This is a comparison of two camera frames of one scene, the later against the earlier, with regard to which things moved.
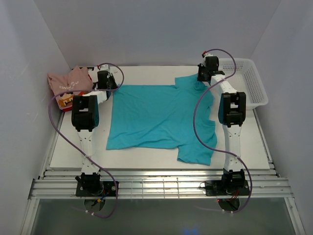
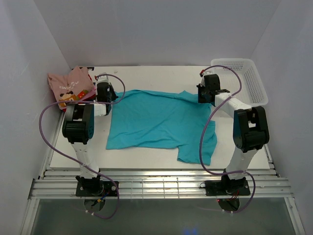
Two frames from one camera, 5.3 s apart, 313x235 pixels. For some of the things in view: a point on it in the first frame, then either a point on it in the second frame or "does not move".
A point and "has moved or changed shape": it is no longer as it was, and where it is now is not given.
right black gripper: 199,78 → 200,100
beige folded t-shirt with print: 64,87 does not move
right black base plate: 216,188 does not move
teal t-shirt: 151,117 has moved or changed shape
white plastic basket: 242,73 does not move
